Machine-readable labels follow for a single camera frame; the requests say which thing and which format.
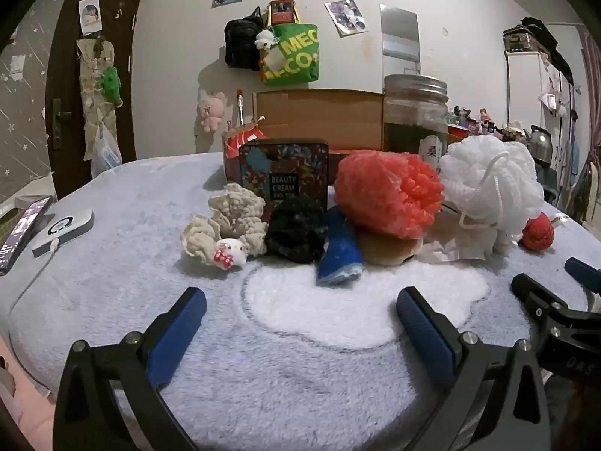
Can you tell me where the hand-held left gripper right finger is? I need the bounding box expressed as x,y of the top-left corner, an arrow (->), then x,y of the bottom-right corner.
396,286 -> 551,451

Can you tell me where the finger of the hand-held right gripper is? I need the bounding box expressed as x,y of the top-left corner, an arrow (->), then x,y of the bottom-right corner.
511,272 -> 587,339
564,257 -> 601,313

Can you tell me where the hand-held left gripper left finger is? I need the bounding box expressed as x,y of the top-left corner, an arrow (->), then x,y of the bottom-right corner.
54,286 -> 207,451

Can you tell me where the red yarn ball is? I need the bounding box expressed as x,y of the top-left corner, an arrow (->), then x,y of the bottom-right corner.
522,211 -> 556,251

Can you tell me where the tan powder puff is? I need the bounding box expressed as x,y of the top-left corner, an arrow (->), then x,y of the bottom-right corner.
354,228 -> 423,266

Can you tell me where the cream scrunchie with cat charm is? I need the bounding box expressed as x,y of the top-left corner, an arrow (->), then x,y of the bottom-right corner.
181,182 -> 268,274

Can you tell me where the white mesh bath pouf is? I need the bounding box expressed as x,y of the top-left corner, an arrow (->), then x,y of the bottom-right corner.
440,135 -> 544,235

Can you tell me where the black fuzzy scrunchie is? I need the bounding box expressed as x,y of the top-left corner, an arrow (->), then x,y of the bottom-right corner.
264,196 -> 329,264

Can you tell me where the red mesh bath pouf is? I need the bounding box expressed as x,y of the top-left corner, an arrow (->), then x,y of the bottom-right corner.
335,149 -> 445,240

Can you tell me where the cardboard box with red lining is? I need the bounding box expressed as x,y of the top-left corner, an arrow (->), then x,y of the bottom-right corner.
222,88 -> 465,186

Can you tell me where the steel kettle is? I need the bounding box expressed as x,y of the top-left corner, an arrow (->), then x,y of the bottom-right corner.
528,124 -> 554,165

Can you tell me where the white power bank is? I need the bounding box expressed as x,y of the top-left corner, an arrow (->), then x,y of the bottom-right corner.
31,209 -> 94,258

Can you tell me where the cluster of cosmetic bottles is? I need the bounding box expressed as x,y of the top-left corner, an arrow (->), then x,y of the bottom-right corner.
446,106 -> 527,142

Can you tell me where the printed tin box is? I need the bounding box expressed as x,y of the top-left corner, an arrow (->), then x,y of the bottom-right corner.
238,138 -> 329,212

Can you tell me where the clear plastic bag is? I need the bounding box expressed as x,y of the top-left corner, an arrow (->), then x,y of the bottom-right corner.
90,124 -> 124,178

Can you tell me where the black smartphone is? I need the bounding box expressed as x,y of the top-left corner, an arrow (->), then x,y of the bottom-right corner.
0,196 -> 54,277

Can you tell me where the white wardrobe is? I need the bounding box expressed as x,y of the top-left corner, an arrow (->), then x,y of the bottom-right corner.
504,23 -> 576,151

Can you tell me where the pink plush toy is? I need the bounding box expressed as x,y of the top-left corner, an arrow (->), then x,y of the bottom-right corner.
199,91 -> 227,133

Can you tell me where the large glass jar metal lid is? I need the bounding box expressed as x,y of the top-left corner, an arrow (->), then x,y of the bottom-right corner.
382,74 -> 449,174

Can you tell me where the dark storage case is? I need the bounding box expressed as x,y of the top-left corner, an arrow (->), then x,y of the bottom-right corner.
504,16 -> 559,52

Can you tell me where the green plush toy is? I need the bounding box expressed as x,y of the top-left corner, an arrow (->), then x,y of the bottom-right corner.
102,67 -> 124,104

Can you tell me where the beige hanging organiser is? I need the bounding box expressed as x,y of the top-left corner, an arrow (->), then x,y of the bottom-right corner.
76,35 -> 124,160

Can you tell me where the dark brown door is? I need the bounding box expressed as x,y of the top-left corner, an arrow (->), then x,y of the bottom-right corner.
44,0 -> 142,200

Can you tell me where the black backpack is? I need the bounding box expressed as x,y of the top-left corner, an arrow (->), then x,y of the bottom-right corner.
224,7 -> 266,72

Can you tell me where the green tote bag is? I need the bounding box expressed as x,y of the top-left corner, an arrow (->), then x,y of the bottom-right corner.
259,23 -> 321,88

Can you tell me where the white photo card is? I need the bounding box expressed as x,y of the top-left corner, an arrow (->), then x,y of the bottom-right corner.
78,0 -> 104,36

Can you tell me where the white charging cable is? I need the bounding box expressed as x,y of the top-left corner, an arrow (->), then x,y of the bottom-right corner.
8,239 -> 59,339

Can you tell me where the metal door handle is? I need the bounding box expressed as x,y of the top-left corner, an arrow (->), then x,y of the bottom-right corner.
51,98 -> 71,151

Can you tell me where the wall mirror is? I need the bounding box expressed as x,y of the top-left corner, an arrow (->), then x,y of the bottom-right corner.
379,3 -> 421,76

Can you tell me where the photo wall poster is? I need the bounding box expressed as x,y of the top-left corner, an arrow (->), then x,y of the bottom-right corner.
324,0 -> 368,38

